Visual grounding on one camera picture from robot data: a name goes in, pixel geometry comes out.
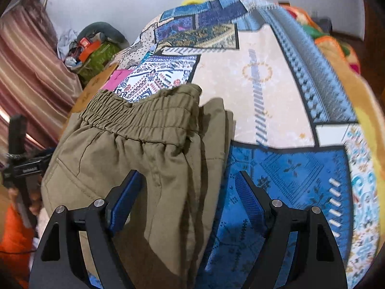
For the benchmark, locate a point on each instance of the dark bag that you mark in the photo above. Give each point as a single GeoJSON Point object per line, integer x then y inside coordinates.
{"type": "Point", "coordinates": [324, 24]}

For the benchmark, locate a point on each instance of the light grey cloth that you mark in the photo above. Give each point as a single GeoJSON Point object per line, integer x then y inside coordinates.
{"type": "Point", "coordinates": [67, 43]}

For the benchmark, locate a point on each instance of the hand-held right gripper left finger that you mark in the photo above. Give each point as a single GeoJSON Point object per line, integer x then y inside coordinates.
{"type": "Point", "coordinates": [125, 205]}

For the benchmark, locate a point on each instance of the orange box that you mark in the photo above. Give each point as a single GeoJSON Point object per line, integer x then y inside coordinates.
{"type": "Point", "coordinates": [87, 49]}

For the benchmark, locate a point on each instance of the striped brown curtain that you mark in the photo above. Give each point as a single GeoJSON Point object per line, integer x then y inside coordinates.
{"type": "Point", "coordinates": [33, 75]}

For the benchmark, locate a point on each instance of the grey neck pillow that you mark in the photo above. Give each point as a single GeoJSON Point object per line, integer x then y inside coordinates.
{"type": "Point", "coordinates": [105, 30]}

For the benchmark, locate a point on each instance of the pink cloth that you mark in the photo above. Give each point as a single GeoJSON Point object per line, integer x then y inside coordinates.
{"type": "Point", "coordinates": [117, 79]}

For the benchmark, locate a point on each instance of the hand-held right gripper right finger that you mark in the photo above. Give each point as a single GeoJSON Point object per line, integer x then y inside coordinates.
{"type": "Point", "coordinates": [249, 202]}

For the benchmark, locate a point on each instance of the olive green pants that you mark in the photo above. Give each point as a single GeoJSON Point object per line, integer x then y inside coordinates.
{"type": "Point", "coordinates": [135, 144]}

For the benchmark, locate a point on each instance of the wooden lap desk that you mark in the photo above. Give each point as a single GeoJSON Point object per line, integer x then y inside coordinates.
{"type": "Point", "coordinates": [90, 88]}

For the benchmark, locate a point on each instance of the orange cloth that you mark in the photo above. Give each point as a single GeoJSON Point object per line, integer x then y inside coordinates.
{"type": "Point", "coordinates": [15, 240]}

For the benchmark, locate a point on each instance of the yellow foam pillow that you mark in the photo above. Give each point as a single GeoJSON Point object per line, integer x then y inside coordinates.
{"type": "Point", "coordinates": [194, 0]}

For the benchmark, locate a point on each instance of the green fabric storage bag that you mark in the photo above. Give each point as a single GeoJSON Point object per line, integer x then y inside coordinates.
{"type": "Point", "coordinates": [97, 60]}

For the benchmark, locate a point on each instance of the orange patterned fleece blanket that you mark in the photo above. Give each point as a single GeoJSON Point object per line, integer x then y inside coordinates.
{"type": "Point", "coordinates": [370, 117]}

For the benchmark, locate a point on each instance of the blue patchwork blanket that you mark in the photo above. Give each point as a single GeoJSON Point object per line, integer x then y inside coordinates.
{"type": "Point", "coordinates": [270, 96]}

